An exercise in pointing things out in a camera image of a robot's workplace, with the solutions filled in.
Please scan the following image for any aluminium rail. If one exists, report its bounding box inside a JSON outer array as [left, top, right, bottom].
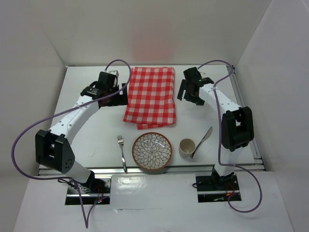
[[226, 64, 266, 170], [38, 163, 265, 176]]

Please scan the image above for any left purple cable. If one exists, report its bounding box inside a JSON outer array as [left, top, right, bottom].
[[11, 59, 132, 229]]

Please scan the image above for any silver fork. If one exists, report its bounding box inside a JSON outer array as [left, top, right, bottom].
[[117, 135, 127, 173]]

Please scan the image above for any floral patterned ceramic bowl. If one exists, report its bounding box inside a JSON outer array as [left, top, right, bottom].
[[132, 132, 173, 170]]

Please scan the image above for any right aluminium rail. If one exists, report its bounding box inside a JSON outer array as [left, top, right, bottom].
[[226, 64, 266, 170]]

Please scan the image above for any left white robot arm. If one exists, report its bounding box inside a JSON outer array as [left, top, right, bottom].
[[35, 71, 127, 193]]

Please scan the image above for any front aluminium rail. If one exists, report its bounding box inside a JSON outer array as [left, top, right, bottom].
[[38, 163, 265, 176]]

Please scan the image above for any red white checkered cloth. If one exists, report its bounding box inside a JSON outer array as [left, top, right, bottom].
[[123, 67, 176, 130]]

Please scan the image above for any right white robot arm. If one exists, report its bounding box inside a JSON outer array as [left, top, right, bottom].
[[177, 67, 254, 190]]

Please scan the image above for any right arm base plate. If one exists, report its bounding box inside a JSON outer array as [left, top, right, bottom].
[[192, 175, 242, 203]]

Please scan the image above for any beige cup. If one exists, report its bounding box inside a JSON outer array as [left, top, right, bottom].
[[179, 138, 196, 158]]

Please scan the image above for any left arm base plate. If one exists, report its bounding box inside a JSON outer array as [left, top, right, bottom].
[[65, 176, 112, 205]]

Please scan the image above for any silver butter knife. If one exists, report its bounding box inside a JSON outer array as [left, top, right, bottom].
[[190, 127, 213, 159]]

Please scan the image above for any purple cable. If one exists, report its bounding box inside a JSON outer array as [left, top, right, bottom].
[[11, 59, 132, 229], [197, 59, 263, 213]]

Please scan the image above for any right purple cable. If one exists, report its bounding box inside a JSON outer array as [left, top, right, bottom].
[[197, 59, 263, 213]]

